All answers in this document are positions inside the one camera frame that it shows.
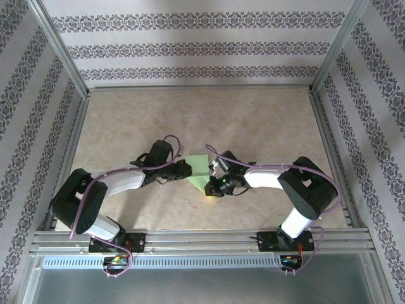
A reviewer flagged light green paper sheet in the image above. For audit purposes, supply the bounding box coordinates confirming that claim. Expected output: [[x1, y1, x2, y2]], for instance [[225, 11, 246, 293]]
[[184, 154, 213, 199]]

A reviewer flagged grey metal floor panel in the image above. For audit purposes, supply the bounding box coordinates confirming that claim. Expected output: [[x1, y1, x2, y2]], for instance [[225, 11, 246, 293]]
[[18, 253, 395, 304]]

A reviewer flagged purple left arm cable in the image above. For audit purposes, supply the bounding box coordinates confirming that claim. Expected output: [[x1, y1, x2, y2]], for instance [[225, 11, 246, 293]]
[[68, 135, 187, 279]]

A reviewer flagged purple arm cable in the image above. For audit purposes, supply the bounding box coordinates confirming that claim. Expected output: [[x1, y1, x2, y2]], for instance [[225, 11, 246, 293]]
[[68, 135, 187, 279], [204, 144, 343, 276]]

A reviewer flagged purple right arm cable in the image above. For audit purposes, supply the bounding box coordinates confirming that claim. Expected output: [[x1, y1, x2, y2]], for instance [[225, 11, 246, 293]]
[[204, 144, 343, 276]]

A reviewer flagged long aluminium frame rail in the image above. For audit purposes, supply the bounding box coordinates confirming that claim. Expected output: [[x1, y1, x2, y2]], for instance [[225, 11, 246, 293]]
[[31, 230, 376, 254]]

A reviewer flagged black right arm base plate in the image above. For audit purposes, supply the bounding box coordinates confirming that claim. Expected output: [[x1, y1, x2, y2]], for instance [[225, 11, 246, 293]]
[[256, 231, 315, 253]]

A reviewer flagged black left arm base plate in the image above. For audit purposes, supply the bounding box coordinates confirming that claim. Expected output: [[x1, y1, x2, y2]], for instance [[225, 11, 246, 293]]
[[89, 232, 146, 254]]

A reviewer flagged slotted grey cable duct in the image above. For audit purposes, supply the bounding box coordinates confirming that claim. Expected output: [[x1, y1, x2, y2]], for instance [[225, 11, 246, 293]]
[[42, 255, 283, 270]]

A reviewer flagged aluminium rail under wallpaper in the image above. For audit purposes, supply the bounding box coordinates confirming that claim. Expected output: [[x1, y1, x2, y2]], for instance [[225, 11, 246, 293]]
[[87, 84, 314, 93]]

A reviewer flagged aluminium left side rail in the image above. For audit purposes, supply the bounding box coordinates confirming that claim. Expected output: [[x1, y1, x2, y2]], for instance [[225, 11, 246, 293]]
[[42, 93, 92, 232]]

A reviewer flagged aluminium right side rail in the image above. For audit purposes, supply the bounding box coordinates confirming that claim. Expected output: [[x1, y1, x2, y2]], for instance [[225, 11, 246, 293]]
[[308, 88, 361, 229]]

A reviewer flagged aluminium left frame post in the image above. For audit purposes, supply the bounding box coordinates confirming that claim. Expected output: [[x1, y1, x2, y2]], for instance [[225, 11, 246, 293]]
[[27, 0, 90, 99]]

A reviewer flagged aluminium frame post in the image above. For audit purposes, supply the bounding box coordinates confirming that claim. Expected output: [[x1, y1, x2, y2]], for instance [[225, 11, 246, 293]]
[[27, 0, 90, 99], [311, 0, 370, 94]]

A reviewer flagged aluminium right frame post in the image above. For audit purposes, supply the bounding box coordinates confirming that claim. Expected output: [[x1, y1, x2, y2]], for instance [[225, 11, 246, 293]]
[[311, 0, 370, 94]]

